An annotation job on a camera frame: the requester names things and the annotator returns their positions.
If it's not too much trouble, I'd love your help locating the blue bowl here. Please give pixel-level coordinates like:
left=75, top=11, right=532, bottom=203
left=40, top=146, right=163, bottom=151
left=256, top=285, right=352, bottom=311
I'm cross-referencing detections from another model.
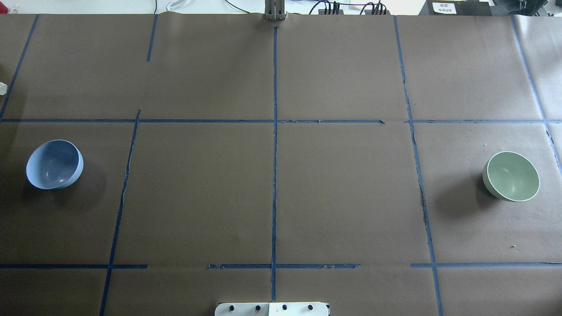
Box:
left=25, top=139, right=84, bottom=190

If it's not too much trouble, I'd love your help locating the green bowl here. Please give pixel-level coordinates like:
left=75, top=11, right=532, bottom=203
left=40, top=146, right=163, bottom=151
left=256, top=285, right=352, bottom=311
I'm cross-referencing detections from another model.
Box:
left=482, top=151, right=540, bottom=202

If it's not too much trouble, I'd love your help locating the white mounting plate with bolts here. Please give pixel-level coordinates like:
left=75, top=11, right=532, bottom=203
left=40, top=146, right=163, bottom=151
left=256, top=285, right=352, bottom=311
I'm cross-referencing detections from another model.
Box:
left=214, top=302, right=331, bottom=316

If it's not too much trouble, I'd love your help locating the aluminium camera post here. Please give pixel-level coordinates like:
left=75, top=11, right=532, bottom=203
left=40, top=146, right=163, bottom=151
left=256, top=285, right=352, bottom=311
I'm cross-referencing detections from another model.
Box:
left=263, top=0, right=287, bottom=21

